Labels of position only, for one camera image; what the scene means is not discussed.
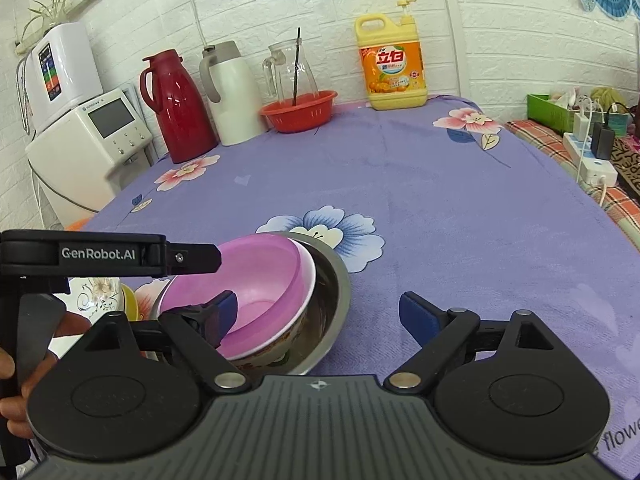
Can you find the yellow plastic plate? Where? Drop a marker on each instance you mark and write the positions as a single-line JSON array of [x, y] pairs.
[[130, 303]]

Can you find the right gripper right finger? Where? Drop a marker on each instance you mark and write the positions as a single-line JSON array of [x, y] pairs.
[[508, 389]]

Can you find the glass pitcher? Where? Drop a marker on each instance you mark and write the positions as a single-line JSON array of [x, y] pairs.
[[278, 71]]

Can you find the white water purifier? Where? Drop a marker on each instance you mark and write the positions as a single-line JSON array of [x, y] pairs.
[[60, 74]]

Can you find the green box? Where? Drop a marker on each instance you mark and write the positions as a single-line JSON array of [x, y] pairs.
[[557, 111]]

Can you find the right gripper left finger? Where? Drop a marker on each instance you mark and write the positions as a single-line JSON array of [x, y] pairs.
[[128, 390]]

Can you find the black stirring stick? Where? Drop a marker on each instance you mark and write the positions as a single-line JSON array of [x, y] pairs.
[[298, 51]]

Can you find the white power strip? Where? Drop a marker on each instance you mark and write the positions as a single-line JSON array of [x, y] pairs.
[[591, 171]]

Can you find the orange plastic basin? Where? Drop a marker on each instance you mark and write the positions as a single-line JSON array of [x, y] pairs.
[[77, 225]]

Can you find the red plastic basket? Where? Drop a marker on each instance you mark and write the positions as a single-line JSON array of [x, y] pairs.
[[310, 111]]

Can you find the red thermos jug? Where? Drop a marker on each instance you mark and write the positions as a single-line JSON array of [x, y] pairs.
[[169, 91]]

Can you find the yellow detergent bottle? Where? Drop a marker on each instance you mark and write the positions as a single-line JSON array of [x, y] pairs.
[[391, 59]]

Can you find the purple plastic bowl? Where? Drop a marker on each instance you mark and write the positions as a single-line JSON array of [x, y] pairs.
[[192, 289]]

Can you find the white thermos jug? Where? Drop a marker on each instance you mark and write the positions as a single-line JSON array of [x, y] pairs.
[[233, 95]]

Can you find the black charger adapter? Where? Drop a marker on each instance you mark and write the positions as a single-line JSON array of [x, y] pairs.
[[602, 141]]

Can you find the floral white plate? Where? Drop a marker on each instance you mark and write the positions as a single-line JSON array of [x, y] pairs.
[[93, 297]]

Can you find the white water dispenser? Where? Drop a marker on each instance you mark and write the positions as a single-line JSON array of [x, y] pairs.
[[89, 155]]

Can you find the purple floral tablecloth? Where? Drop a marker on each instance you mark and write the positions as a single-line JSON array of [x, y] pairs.
[[414, 207]]

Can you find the green potted plant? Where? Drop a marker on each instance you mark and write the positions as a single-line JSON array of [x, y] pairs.
[[44, 15]]

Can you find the stainless steel bowl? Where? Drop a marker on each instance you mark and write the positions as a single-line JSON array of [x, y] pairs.
[[322, 321]]

